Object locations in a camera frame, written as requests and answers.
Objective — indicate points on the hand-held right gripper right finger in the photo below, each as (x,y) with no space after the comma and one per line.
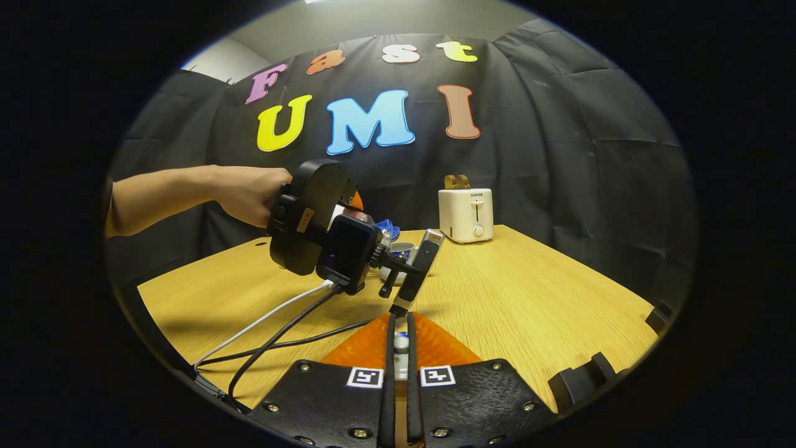
(479,398)

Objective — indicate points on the black notched object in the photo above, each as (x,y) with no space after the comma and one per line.
(572,386)

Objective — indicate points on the blue folded towel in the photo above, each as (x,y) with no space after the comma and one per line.
(388,225)

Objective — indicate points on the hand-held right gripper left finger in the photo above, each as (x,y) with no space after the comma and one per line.
(323,398)

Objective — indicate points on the clear plastic water bottle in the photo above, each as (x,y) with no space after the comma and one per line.
(357,214)

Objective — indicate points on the white toaster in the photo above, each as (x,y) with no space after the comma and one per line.
(465,214)

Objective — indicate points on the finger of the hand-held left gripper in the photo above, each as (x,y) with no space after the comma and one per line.
(356,200)

